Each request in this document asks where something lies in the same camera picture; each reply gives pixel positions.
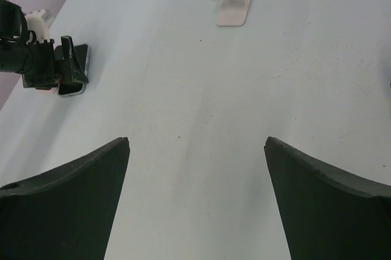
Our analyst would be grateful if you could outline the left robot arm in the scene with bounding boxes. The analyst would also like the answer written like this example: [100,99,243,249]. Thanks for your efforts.
[1,0,89,92]

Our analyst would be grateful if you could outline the black phone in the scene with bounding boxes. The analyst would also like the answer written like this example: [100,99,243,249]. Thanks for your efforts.
[57,44,90,98]

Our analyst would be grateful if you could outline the pink case phone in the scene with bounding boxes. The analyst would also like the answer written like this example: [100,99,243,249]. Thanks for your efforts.
[35,87,58,92]

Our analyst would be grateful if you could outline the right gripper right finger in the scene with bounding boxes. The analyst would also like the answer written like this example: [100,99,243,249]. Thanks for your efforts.
[264,137,390,259]

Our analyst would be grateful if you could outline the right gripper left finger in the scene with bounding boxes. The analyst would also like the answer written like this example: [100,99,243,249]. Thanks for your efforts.
[1,137,130,259]

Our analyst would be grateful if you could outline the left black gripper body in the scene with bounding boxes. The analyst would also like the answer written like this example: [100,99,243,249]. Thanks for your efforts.
[22,39,59,88]

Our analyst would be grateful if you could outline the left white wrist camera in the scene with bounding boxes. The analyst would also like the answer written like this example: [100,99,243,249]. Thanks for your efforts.
[25,10,55,44]

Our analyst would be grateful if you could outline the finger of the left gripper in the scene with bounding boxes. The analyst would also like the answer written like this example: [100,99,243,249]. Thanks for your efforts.
[55,35,89,85]

